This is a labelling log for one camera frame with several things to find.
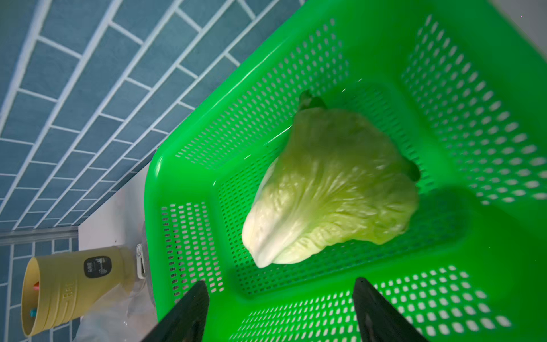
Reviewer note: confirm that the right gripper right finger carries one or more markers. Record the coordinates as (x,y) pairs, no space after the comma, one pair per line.
(378,320)

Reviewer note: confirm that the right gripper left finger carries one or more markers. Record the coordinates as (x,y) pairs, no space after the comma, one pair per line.
(187,319)

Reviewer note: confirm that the clear zipper bag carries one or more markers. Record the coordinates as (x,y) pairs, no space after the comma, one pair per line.
(119,316)

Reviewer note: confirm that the chinese cabbage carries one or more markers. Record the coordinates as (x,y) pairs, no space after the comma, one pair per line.
(339,178)

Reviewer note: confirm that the small white stapler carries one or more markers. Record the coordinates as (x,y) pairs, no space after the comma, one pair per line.
(140,262)

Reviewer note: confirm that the yellow pen cup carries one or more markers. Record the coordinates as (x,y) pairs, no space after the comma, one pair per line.
(62,287)

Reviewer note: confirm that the green plastic basket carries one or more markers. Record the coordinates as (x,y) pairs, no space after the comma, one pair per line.
(461,92)

